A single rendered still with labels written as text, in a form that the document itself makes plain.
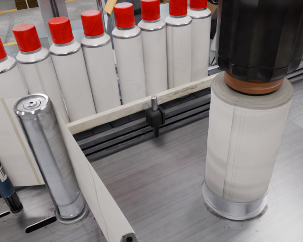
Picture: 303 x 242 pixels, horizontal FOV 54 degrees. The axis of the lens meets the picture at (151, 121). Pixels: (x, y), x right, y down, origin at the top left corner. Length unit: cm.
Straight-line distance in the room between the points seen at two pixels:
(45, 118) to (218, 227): 26
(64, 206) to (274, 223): 28
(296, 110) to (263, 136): 41
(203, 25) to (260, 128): 33
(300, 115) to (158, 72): 32
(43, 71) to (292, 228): 42
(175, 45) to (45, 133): 33
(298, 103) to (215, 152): 42
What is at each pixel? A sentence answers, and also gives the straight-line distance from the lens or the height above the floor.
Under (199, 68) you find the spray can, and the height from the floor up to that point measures 93.
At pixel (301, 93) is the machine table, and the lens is 79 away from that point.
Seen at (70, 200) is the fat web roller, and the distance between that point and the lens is 41.
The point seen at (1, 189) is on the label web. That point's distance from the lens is 45.
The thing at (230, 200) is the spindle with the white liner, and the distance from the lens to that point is 41.
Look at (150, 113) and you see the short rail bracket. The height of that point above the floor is 92.
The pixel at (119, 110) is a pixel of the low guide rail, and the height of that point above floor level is 91.
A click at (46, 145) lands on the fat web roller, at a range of 35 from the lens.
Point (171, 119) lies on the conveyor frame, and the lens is 62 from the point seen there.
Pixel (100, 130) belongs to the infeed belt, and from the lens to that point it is 58.
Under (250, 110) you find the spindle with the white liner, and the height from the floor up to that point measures 106.
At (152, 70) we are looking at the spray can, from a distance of 58.
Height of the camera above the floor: 124
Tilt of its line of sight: 38 degrees down
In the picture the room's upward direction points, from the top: 5 degrees counter-clockwise
